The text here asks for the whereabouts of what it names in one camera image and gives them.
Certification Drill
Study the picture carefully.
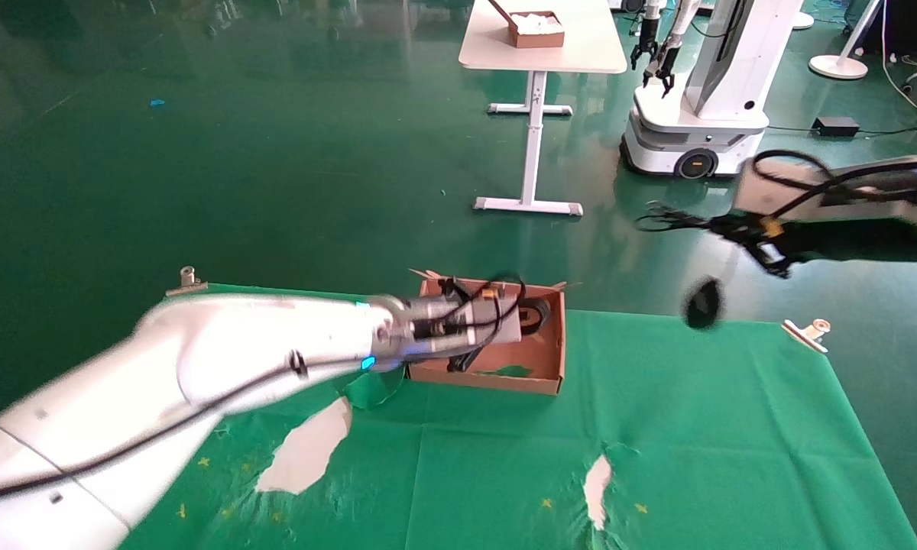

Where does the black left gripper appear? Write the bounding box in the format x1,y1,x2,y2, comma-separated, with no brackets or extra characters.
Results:
445,339,499,374

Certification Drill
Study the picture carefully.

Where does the black background robot gripper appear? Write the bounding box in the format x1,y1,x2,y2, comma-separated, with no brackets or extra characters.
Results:
630,31,659,72
642,42,679,99

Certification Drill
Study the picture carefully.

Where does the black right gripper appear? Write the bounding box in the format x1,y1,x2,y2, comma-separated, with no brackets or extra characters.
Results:
709,212,917,278

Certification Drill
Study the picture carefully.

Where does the thin black USB cable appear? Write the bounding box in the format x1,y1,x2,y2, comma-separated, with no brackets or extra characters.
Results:
636,202,780,332

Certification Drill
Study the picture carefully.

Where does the open brown cardboard box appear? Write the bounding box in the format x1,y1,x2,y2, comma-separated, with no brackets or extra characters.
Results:
407,269,582,396

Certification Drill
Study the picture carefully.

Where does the small brown cardboard box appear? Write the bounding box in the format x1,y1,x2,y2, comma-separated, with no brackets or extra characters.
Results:
488,0,566,50

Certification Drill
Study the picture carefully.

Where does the white table with metal legs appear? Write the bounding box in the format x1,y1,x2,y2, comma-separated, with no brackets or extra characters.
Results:
457,0,628,218

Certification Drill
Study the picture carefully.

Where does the white wheeled background robot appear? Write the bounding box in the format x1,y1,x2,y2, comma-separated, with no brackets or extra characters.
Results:
620,0,805,182

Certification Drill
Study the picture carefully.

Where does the silver binder clip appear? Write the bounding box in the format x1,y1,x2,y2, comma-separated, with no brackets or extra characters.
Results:
165,266,208,298
780,318,832,354

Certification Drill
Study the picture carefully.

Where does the white packing material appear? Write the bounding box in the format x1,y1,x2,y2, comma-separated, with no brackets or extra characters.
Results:
509,11,564,35

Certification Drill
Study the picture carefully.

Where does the black power brick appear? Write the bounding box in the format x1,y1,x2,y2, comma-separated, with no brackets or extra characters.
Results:
812,116,861,139

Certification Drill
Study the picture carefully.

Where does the white stand with round base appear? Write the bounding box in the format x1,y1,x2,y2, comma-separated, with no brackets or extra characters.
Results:
808,0,884,81

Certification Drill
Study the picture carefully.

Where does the green tablecloth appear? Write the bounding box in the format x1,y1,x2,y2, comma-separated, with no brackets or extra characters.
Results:
118,284,917,550

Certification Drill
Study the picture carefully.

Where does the dark cabinet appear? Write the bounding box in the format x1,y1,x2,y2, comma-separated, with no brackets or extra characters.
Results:
841,0,917,56

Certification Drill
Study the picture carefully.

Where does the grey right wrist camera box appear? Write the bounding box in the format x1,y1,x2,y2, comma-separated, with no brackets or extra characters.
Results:
734,157,838,220

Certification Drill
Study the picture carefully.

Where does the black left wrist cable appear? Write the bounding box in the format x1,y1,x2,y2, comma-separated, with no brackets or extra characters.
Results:
437,272,527,346

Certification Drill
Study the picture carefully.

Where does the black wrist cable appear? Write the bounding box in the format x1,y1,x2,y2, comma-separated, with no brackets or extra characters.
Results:
752,150,917,222
437,272,527,346

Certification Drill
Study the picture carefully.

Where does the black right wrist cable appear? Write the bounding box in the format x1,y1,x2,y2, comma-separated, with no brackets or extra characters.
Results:
752,150,917,222

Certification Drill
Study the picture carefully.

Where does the black floor cable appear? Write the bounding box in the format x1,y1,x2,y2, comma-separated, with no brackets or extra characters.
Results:
764,121,917,140

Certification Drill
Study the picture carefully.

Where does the white floor cable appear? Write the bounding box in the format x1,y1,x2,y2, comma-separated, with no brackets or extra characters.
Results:
877,0,917,125

